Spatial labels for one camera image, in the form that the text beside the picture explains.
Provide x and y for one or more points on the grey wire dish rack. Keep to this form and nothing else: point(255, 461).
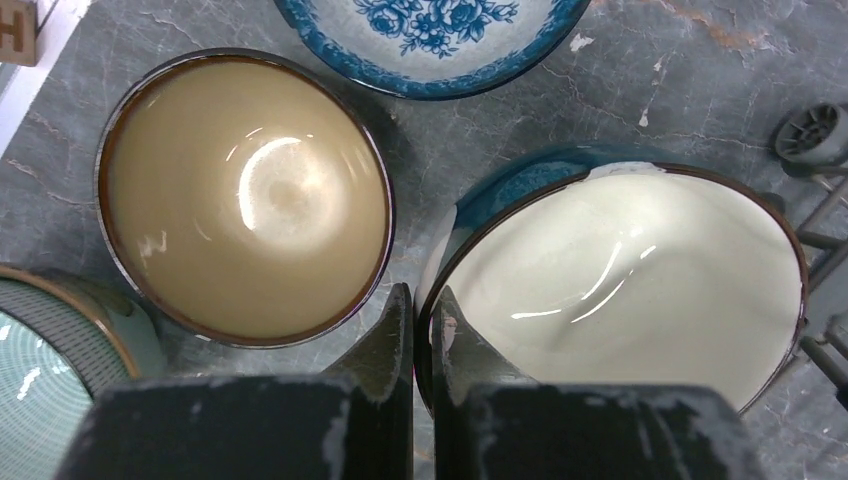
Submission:
point(812, 146)

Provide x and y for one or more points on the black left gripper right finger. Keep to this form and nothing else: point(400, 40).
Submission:
point(491, 423)

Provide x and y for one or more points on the white blue rimmed bowl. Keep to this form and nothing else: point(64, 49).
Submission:
point(432, 50)

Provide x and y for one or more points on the small wooden cube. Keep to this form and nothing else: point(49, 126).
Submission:
point(18, 32)

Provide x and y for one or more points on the pale green bowl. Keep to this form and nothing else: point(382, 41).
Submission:
point(123, 322)

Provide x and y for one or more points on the teal bowl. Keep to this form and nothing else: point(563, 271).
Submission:
point(614, 264)

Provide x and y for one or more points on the dark brown banded bowl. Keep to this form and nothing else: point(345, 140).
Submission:
point(244, 198)

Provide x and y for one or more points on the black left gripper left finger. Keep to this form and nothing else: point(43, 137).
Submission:
point(351, 421)

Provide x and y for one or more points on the light green ribbed bowl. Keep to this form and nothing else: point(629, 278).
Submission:
point(54, 362)

